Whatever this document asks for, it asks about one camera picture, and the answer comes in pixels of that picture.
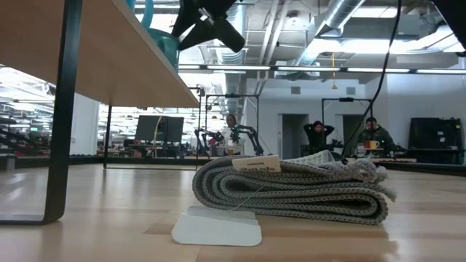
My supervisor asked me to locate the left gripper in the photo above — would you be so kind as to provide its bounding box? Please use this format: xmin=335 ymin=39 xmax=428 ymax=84
xmin=170 ymin=0 xmax=246 ymax=54

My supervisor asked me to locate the wooden tray board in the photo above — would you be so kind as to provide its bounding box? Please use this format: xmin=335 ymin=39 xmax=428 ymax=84
xmin=0 ymin=0 xmax=201 ymax=226

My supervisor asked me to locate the black monitor back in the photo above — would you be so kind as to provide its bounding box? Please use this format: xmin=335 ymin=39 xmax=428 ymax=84
xmin=134 ymin=115 xmax=185 ymax=143

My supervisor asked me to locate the grey folded knit towel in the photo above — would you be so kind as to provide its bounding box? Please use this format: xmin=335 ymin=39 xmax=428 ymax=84
xmin=191 ymin=150 xmax=398 ymax=226

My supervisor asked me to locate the silver spiral air duct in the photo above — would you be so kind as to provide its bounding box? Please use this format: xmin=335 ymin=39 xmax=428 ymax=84
xmin=293 ymin=0 xmax=367 ymax=67
xmin=214 ymin=0 xmax=249 ymax=66

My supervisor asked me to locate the yellow hanging cord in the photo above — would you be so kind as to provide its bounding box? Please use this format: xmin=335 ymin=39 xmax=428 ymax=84
xmin=331 ymin=52 xmax=339 ymax=91

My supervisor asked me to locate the person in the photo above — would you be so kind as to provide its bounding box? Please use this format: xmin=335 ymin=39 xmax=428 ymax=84
xmin=303 ymin=120 xmax=336 ymax=154
xmin=358 ymin=116 xmax=397 ymax=152
xmin=221 ymin=114 xmax=246 ymax=156

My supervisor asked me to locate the black equipment cabinet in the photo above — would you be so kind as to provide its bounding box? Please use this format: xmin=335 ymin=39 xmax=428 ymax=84
xmin=407 ymin=117 xmax=465 ymax=165

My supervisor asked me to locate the black hanging arm cable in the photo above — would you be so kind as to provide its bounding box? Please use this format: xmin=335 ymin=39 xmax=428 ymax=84
xmin=341 ymin=0 xmax=403 ymax=158

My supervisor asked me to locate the beige towel label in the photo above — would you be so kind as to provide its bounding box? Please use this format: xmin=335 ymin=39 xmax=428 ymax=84
xmin=232 ymin=154 xmax=282 ymax=173

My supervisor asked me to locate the teal enamel mug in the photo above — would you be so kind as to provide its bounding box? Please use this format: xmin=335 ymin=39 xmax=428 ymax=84
xmin=139 ymin=0 xmax=181 ymax=71

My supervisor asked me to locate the ceiling light strip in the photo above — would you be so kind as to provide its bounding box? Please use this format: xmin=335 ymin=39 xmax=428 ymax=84
xmin=347 ymin=67 xmax=411 ymax=74
xmin=207 ymin=65 xmax=272 ymax=71
xmin=277 ymin=66 xmax=341 ymax=73

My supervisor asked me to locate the white paper tag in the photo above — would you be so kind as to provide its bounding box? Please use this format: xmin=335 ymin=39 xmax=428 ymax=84
xmin=170 ymin=205 xmax=263 ymax=248

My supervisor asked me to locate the black metal rig frame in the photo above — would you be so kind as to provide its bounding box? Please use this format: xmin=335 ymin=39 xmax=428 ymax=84
xmin=205 ymin=93 xmax=261 ymax=161
xmin=321 ymin=97 xmax=374 ymax=129

